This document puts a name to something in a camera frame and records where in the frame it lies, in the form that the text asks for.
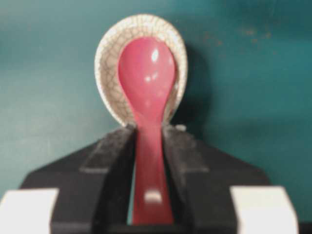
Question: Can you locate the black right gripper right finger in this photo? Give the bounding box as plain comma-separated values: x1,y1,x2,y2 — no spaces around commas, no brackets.
162,125,299,234

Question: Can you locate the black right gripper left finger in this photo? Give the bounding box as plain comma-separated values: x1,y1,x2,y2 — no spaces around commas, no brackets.
0,125,135,234

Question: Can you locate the red ceramic spoon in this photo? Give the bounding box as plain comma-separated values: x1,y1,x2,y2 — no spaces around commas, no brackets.
117,37,176,225

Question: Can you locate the crackle glazed spoon rest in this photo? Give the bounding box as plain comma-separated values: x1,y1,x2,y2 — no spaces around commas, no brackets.
94,14,188,126

